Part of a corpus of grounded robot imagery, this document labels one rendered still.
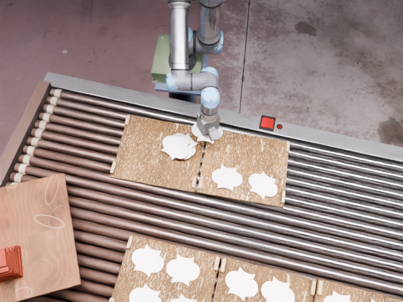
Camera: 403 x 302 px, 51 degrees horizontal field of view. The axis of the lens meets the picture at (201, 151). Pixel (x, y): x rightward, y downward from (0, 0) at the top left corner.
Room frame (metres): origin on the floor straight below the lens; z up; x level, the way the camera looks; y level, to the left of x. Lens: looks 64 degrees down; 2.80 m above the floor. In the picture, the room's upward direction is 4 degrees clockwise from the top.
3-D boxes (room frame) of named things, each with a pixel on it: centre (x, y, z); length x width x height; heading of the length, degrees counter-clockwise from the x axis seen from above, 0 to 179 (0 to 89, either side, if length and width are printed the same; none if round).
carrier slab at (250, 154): (0.86, -0.22, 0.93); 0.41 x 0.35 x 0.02; 84
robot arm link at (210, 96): (0.97, -0.02, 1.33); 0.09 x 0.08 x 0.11; 4
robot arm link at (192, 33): (1.44, 0.14, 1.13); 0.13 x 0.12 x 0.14; 94
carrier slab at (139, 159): (0.91, 0.20, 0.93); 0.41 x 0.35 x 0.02; 84
